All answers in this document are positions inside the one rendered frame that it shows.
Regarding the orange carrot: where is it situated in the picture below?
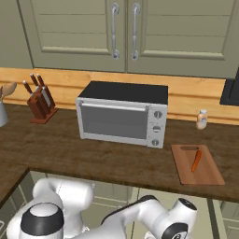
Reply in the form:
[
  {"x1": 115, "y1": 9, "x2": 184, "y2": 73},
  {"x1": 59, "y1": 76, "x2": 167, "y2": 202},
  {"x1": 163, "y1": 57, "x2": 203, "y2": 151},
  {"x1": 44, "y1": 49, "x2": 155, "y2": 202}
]
[{"x1": 190, "y1": 149, "x2": 203, "y2": 174}]

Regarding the wooden cutting board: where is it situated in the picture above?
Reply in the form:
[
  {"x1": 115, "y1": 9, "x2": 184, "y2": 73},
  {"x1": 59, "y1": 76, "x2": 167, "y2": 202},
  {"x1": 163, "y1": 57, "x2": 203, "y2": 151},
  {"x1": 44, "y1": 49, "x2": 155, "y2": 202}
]
[{"x1": 170, "y1": 144, "x2": 226, "y2": 187}]

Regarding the silver toaster oven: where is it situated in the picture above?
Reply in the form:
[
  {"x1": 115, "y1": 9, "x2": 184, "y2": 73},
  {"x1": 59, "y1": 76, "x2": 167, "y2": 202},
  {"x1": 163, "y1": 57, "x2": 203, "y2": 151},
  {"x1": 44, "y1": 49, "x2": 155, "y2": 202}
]
[{"x1": 75, "y1": 80, "x2": 169, "y2": 149}]

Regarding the wooden knife block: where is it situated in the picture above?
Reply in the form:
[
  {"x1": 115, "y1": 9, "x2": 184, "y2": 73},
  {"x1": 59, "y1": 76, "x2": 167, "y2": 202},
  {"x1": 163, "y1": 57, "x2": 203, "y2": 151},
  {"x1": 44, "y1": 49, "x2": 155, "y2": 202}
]
[{"x1": 26, "y1": 91, "x2": 59, "y2": 125}]

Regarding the small pale shaker bottle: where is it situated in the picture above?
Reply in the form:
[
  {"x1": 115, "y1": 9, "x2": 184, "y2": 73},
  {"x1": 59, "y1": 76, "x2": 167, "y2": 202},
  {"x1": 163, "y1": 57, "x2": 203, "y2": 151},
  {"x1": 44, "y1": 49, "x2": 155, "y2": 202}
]
[{"x1": 195, "y1": 108, "x2": 208, "y2": 131}]

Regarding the green base cupboard run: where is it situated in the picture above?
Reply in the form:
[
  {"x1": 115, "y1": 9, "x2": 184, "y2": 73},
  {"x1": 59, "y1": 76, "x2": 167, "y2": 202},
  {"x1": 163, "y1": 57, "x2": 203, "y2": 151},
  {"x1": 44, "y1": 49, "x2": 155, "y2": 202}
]
[{"x1": 0, "y1": 170, "x2": 239, "y2": 239}]

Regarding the green cupboard door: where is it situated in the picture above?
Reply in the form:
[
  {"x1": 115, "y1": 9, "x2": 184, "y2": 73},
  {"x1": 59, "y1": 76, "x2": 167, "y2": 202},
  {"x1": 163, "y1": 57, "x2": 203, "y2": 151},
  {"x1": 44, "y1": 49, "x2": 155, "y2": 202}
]
[
  {"x1": 125, "y1": 0, "x2": 239, "y2": 79},
  {"x1": 17, "y1": 0, "x2": 128, "y2": 74}
]

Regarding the wooden spoon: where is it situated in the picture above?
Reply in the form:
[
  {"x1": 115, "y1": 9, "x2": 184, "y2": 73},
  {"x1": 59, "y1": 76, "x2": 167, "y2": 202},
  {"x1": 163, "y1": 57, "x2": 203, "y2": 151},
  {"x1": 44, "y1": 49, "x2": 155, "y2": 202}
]
[{"x1": 0, "y1": 81, "x2": 18, "y2": 102}]

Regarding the black appliance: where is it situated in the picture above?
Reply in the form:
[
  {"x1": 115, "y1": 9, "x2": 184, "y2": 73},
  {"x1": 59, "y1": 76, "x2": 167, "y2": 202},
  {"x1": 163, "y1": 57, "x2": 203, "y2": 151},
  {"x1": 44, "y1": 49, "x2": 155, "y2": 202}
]
[{"x1": 219, "y1": 66, "x2": 239, "y2": 107}]

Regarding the grey utensil pot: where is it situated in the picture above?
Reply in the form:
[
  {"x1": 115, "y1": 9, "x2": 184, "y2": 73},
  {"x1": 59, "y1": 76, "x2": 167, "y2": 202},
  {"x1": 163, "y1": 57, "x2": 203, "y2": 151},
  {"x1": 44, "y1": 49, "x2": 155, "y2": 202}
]
[{"x1": 0, "y1": 100, "x2": 9, "y2": 128}]

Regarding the brown handled knife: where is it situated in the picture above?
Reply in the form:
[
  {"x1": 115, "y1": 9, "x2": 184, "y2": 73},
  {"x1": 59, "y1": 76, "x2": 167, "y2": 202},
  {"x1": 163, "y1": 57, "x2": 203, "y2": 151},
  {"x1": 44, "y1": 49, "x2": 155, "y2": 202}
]
[
  {"x1": 29, "y1": 73, "x2": 39, "y2": 88},
  {"x1": 35, "y1": 73, "x2": 46, "y2": 88},
  {"x1": 21, "y1": 79, "x2": 35, "y2": 96}
]

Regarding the silver cupboard handle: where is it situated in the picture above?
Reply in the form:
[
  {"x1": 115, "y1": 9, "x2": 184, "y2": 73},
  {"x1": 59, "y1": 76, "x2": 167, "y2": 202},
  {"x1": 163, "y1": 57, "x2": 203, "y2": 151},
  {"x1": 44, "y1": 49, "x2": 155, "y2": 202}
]
[
  {"x1": 131, "y1": 2, "x2": 141, "y2": 61},
  {"x1": 111, "y1": 2, "x2": 120, "y2": 60}
]

